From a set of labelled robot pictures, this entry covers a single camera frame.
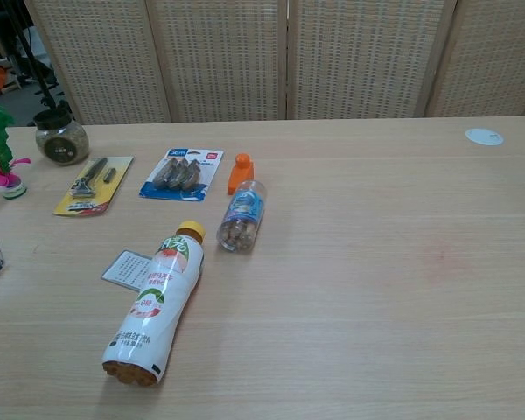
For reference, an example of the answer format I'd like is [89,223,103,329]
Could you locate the clear snack tube blue label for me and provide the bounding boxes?
[216,178,269,255]

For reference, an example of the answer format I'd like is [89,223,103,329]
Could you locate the small orange plastic bottle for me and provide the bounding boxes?
[226,152,256,197]

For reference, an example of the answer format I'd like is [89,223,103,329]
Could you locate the binder clips in blue pack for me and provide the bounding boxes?
[138,146,226,205]

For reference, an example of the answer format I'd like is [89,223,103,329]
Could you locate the tea bottle with yellow cap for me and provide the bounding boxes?
[101,219,207,389]

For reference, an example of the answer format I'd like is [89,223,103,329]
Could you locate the white printed paper card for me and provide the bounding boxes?
[100,248,155,292]

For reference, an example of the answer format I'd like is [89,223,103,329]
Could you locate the wooden woven folding screen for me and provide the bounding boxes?
[24,0,525,127]

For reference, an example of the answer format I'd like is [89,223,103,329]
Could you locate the razor in yellow card pack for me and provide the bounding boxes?
[52,155,136,218]

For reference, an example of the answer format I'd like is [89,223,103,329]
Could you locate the glass jar with black lid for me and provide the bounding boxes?
[33,108,91,167]

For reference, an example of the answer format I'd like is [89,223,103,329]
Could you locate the white round table grommet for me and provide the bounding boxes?
[464,127,506,147]

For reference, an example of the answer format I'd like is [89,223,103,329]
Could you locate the black tripod stand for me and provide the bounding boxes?
[8,0,71,113]

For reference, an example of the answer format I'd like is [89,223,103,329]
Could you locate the colourful feather shuttlecock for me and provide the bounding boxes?
[0,94,33,200]

